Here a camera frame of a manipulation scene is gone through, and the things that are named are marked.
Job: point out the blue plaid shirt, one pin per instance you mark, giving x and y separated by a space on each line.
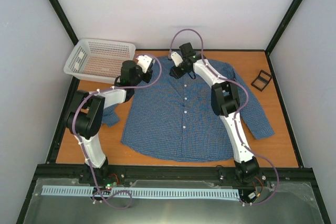
173 120

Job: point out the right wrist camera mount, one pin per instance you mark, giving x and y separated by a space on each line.
176 58

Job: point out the black frame post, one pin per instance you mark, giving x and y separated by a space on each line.
293 7
64 21

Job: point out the light blue cable duct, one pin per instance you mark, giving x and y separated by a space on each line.
143 193

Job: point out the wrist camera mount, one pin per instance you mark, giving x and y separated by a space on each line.
176 58
145 62

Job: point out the white perforated plastic basket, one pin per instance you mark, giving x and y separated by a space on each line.
98 60

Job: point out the left black frame post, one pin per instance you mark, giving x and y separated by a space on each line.
64 21

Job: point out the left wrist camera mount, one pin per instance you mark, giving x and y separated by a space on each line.
145 62

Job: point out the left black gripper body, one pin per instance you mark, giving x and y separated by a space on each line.
146 78

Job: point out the black brooch box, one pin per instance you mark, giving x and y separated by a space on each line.
262 80

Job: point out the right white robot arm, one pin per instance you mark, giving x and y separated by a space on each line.
225 103

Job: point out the right black frame post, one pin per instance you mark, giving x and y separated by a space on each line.
293 7

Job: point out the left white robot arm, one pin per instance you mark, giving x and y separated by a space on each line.
85 114

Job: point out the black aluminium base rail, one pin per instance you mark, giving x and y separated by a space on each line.
222 176

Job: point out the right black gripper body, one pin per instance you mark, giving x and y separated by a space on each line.
180 73

